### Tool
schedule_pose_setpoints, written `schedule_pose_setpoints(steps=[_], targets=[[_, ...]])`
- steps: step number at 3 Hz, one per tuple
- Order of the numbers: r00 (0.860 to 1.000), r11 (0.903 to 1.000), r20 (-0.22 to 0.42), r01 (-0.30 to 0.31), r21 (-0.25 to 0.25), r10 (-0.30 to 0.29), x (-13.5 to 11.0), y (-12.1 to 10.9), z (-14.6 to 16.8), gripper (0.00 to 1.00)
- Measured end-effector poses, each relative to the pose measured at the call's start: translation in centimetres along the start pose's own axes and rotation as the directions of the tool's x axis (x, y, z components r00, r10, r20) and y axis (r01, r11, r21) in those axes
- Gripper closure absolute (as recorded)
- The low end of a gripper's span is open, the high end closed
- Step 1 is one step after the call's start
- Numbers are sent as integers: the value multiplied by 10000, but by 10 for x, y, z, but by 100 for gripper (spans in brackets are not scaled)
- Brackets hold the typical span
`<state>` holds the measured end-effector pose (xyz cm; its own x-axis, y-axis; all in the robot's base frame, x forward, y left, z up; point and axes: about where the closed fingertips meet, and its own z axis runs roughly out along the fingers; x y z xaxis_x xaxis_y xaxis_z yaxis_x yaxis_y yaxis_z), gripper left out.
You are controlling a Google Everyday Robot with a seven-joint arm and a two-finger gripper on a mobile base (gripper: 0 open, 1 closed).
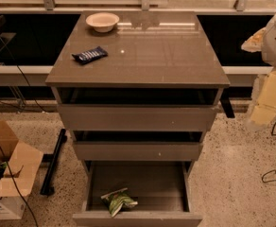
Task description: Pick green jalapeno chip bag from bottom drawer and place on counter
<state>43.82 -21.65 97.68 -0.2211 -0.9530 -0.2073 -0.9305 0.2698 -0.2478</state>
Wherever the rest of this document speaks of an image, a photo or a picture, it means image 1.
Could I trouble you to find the green jalapeno chip bag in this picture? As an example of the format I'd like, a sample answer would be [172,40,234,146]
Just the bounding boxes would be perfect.
[100,188,138,218]

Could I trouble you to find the bottom grey drawer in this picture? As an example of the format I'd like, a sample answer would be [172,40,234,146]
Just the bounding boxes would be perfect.
[73,162,202,227]

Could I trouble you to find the black cable left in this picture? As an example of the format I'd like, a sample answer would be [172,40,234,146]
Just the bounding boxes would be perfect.
[0,31,51,227]

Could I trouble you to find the middle grey drawer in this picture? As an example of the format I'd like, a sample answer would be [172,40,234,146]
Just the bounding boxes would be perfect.
[73,131,204,161]

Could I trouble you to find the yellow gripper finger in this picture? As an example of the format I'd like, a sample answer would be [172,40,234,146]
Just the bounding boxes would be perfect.
[246,68,276,131]
[241,27,266,53]

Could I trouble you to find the white bowl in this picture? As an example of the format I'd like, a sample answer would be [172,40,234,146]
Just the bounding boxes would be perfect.
[86,12,119,33]

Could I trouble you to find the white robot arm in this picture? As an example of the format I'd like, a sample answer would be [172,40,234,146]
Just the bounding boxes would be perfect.
[241,13,276,131]

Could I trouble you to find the top grey drawer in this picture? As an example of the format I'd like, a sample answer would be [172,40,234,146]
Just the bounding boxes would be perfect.
[53,87,217,131]

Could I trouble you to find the grey drawer cabinet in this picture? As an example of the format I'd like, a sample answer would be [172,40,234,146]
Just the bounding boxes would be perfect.
[44,10,231,227]

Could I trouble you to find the black table leg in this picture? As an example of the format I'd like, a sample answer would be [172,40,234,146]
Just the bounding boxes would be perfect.
[220,89,235,118]

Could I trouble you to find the open cardboard box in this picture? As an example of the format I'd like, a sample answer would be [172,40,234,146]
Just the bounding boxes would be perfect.
[0,121,43,220]

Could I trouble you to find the dark blue snack bar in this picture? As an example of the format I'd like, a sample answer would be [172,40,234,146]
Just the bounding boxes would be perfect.
[72,46,108,64]

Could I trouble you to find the black metal bar stand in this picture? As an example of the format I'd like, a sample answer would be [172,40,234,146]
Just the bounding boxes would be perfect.
[40,129,67,196]

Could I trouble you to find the grey drawer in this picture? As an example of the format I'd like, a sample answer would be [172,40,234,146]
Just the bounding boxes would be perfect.
[73,162,202,227]
[73,131,204,161]
[53,87,217,131]

